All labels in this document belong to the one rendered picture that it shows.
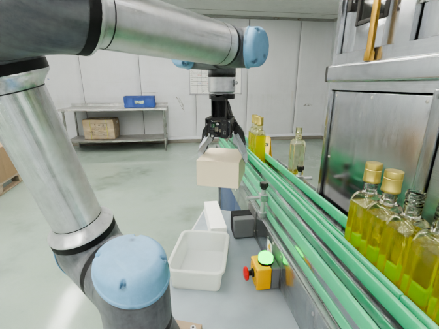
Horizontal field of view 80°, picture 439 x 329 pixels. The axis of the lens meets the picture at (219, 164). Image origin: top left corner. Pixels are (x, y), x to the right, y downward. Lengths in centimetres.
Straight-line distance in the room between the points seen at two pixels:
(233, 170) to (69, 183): 41
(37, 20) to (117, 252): 33
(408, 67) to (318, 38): 625
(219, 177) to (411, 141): 50
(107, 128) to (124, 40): 543
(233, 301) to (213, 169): 37
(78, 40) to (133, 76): 591
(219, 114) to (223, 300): 52
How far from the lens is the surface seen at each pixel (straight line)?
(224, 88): 71
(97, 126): 585
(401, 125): 86
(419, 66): 79
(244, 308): 81
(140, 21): 38
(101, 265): 46
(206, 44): 47
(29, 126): 45
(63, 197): 49
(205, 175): 74
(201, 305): 81
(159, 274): 45
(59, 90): 667
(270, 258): 81
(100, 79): 640
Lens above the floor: 133
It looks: 17 degrees down
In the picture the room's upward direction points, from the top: straight up
